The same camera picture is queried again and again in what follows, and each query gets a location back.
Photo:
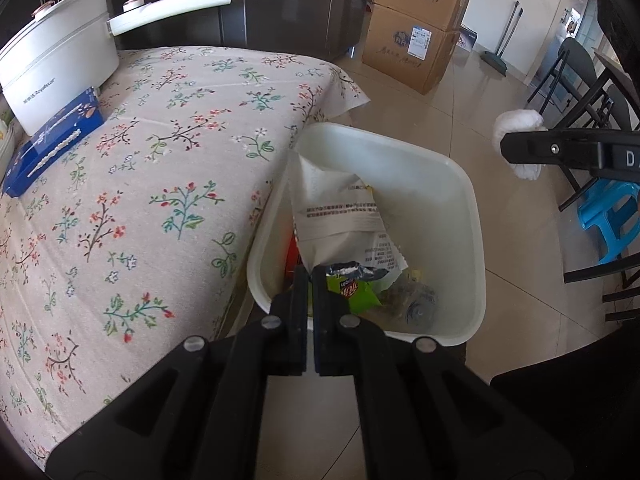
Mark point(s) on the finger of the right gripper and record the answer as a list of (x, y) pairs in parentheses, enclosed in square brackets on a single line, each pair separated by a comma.
[(609, 154)]

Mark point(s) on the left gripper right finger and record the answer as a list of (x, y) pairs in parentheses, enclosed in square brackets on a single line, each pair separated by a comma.
[(333, 347)]

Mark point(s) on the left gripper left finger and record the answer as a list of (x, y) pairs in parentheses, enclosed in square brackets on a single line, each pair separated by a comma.
[(290, 340)]

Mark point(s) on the green onion rings bag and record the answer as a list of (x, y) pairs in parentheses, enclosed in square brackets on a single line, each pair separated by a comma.
[(356, 283)]

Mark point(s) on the red paper strip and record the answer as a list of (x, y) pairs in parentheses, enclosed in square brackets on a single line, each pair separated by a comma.
[(291, 261)]

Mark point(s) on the clear plastic package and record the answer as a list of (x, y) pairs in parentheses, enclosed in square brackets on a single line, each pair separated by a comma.
[(410, 303)]

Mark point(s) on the cream bread ball bag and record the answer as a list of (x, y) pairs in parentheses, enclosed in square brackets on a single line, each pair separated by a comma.
[(338, 226)]

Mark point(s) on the white tissue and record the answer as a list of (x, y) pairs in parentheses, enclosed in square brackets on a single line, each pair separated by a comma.
[(517, 121)]

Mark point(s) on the blue snack box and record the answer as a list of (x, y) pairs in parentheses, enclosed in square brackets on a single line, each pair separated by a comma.
[(60, 133)]

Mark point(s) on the white trash bin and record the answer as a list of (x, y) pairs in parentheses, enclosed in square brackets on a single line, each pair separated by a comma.
[(429, 208)]

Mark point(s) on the blue plastic stool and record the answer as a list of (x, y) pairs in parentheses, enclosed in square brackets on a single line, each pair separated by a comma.
[(609, 206)]

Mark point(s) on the black chair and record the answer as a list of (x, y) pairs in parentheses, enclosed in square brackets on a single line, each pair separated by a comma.
[(574, 72)]

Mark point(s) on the broom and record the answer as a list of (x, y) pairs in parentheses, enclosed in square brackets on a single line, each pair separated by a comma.
[(494, 58)]

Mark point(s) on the floral tablecloth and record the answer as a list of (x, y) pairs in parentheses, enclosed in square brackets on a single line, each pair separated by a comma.
[(137, 236)]

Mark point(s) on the lower cardboard box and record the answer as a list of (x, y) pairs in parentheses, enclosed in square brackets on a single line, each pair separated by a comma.
[(411, 52)]

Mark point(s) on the grey refrigerator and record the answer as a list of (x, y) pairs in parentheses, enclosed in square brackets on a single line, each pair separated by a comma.
[(324, 29)]

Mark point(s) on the white electric cooking pot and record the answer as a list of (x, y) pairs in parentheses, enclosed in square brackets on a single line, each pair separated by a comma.
[(68, 47)]

